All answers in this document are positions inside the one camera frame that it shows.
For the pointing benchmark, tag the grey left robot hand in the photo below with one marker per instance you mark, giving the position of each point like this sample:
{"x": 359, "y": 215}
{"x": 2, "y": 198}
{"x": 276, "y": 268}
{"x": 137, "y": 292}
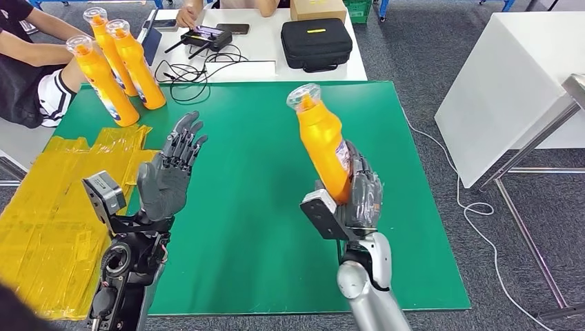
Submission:
{"x": 162, "y": 187}

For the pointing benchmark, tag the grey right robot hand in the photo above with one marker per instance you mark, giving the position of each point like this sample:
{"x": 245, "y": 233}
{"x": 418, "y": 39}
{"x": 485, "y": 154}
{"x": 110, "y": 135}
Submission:
{"x": 365, "y": 201}

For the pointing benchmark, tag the orange detergent bottle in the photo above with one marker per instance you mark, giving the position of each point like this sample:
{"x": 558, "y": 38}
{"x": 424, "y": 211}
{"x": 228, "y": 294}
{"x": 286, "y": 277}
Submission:
{"x": 322, "y": 137}
{"x": 107, "y": 45}
{"x": 105, "y": 87}
{"x": 137, "y": 68}

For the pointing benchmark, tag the black remote controller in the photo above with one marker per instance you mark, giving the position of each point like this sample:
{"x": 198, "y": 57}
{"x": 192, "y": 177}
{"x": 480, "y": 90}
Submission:
{"x": 205, "y": 36}

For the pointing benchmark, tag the green table mat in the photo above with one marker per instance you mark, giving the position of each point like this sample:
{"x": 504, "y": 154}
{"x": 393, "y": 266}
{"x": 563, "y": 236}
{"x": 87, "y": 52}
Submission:
{"x": 256, "y": 182}

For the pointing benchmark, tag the yellow plastic sheet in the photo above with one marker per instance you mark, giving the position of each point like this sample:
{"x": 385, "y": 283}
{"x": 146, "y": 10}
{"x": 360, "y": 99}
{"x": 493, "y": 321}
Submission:
{"x": 45, "y": 219}

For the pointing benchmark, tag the dark blue tablet case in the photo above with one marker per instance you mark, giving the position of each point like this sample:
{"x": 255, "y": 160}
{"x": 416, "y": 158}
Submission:
{"x": 152, "y": 48}

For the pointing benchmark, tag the white side table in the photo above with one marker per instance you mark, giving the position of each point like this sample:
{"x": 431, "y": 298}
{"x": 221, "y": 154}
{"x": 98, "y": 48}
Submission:
{"x": 18, "y": 141}

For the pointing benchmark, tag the black carrying case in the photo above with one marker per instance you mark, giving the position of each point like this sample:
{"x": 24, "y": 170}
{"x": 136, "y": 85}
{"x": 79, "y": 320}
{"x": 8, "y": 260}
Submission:
{"x": 315, "y": 45}

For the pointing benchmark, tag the black smartphone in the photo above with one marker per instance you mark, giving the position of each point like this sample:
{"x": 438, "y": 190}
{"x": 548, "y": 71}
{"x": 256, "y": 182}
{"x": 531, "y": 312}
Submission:
{"x": 164, "y": 23}

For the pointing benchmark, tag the white cabinet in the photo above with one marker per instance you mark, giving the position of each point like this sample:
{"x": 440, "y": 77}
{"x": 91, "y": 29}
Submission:
{"x": 512, "y": 82}

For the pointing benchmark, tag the green plastic crate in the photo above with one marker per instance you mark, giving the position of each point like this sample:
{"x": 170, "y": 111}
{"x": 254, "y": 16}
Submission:
{"x": 359, "y": 11}

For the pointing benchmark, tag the blue metal rack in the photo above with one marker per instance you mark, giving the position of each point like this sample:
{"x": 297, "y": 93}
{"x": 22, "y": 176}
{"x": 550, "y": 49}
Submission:
{"x": 385, "y": 9}

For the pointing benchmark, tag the dark robot torso edge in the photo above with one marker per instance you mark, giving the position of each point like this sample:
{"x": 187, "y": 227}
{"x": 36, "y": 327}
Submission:
{"x": 13, "y": 310}

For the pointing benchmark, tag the cardboard box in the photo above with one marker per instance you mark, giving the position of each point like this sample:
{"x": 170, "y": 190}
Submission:
{"x": 320, "y": 9}

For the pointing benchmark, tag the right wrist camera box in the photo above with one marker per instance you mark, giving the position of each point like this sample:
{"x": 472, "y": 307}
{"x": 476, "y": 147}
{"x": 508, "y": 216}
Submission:
{"x": 322, "y": 212}

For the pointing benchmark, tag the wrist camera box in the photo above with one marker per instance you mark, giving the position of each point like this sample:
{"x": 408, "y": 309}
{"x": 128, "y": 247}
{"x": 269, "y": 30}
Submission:
{"x": 104, "y": 194}
{"x": 322, "y": 212}

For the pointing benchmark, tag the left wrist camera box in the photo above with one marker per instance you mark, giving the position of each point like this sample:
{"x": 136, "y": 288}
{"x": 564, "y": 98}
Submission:
{"x": 104, "y": 194}

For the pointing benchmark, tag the blue metal frame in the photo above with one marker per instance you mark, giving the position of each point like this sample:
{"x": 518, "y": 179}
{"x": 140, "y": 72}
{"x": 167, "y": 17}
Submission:
{"x": 41, "y": 3}

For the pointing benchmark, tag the steel table frame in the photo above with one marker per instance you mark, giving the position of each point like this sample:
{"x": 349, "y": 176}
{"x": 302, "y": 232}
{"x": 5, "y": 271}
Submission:
{"x": 576, "y": 89}

